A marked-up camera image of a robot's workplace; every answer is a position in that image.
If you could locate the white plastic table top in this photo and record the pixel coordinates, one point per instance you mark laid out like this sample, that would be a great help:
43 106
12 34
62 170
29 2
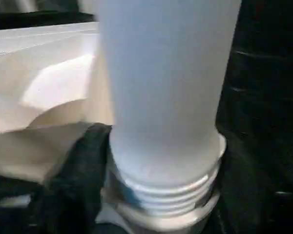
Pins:
39 73

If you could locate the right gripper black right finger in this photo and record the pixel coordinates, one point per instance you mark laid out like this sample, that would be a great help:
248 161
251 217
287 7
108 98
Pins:
254 200

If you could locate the white plastic table leg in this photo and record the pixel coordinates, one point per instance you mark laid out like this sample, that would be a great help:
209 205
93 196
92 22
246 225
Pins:
166 73

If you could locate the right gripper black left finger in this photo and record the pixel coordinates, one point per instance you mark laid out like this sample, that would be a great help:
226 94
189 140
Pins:
75 190

